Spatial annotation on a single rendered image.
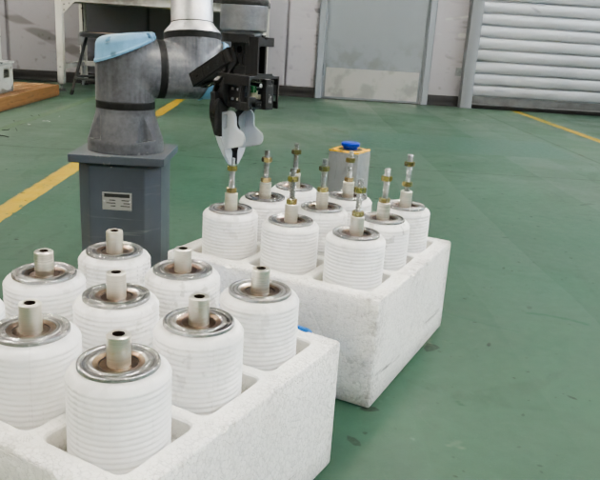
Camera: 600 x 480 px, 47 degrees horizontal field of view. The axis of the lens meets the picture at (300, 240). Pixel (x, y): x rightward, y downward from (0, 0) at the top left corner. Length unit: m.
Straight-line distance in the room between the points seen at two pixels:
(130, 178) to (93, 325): 0.66
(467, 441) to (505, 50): 5.60
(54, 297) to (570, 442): 0.75
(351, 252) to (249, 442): 0.41
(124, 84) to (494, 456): 0.93
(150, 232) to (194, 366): 0.75
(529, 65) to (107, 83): 5.43
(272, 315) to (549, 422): 0.53
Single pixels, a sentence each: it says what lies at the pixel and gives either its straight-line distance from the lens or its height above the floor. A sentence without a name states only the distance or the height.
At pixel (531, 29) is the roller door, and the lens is 6.57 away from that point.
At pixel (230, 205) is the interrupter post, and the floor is 0.26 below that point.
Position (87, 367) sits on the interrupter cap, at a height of 0.25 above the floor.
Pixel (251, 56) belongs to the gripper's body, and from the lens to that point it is 1.13.
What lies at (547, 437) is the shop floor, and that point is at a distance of 1.13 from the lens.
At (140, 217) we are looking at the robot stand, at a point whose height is 0.18.
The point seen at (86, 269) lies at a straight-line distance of 0.96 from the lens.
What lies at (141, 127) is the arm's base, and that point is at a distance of 1.43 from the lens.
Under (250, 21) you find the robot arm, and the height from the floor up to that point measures 0.56.
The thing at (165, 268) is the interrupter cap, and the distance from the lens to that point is 0.91.
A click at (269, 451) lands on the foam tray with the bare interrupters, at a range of 0.81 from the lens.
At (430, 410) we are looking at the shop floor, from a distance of 1.14.
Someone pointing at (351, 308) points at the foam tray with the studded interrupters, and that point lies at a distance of 1.06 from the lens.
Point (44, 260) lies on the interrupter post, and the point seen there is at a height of 0.27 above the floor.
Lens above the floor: 0.55
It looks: 17 degrees down
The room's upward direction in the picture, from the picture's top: 4 degrees clockwise
